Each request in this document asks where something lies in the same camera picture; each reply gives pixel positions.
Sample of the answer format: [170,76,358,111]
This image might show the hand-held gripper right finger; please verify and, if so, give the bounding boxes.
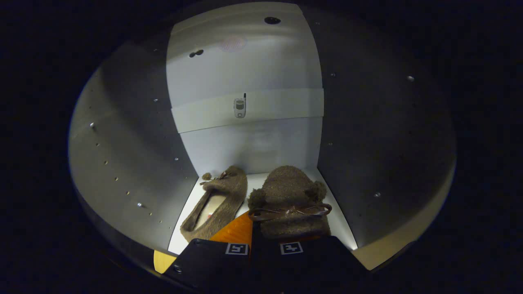
[250,235,368,294]

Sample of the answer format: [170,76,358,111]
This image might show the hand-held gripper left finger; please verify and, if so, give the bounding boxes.
[163,210,253,294]

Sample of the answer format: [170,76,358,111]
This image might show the brown fuzzy shoe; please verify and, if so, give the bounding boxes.
[180,165,248,243]
[248,165,333,240]

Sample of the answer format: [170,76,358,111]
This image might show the dark framed shoe cabinet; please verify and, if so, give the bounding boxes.
[67,2,456,272]

